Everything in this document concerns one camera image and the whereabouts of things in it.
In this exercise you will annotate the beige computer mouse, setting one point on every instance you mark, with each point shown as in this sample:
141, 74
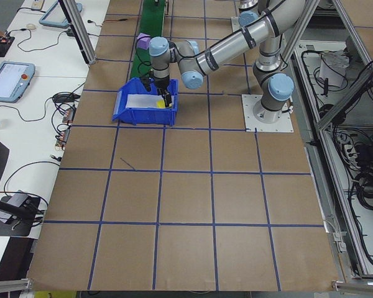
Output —
31, 26

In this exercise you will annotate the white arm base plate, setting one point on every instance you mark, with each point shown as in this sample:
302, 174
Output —
234, 25
283, 124

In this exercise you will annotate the yellow foam block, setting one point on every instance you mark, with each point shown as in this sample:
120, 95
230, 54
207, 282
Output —
159, 104

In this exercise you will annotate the green conveyor belt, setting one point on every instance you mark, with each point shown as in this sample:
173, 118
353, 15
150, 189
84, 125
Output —
150, 18

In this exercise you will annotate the white desk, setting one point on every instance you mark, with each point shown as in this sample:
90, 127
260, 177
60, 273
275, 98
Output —
49, 59
25, 149

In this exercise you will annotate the black electronics mat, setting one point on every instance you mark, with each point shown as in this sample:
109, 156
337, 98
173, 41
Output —
3, 46

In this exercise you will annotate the white crumpled bag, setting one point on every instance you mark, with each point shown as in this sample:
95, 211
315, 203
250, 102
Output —
332, 68

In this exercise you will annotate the black white socket strip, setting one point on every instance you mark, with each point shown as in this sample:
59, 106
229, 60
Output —
351, 149

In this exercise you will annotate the blue grey teach pendant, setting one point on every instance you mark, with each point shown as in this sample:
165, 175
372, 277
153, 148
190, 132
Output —
57, 14
9, 82

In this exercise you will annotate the aluminium frame post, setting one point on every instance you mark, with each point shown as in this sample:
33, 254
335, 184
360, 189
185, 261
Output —
79, 34
299, 31

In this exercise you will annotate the small circuit board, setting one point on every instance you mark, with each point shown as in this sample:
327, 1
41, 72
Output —
69, 115
62, 139

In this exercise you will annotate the aluminium corner bar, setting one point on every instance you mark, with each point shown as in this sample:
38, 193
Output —
360, 285
9, 284

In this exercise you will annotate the black power adapter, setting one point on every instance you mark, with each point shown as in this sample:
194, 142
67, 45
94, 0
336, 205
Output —
72, 32
65, 97

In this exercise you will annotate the white foam sheet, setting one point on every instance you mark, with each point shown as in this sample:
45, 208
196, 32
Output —
140, 101

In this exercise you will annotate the purple foam block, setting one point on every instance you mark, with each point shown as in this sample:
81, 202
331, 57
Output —
143, 42

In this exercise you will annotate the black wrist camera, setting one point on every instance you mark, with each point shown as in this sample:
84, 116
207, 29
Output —
146, 84

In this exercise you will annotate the V-shaped metal bar frame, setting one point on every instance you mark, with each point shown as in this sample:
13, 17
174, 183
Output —
342, 104

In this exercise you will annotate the black camera stand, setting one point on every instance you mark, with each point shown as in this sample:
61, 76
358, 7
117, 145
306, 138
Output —
6, 228

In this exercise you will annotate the grey adapter box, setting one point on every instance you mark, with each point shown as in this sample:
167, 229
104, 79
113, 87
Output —
18, 200

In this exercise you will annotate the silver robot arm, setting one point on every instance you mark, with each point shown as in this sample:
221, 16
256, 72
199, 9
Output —
248, 18
230, 49

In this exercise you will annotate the blue plastic bin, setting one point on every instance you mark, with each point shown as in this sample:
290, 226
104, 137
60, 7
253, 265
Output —
143, 118

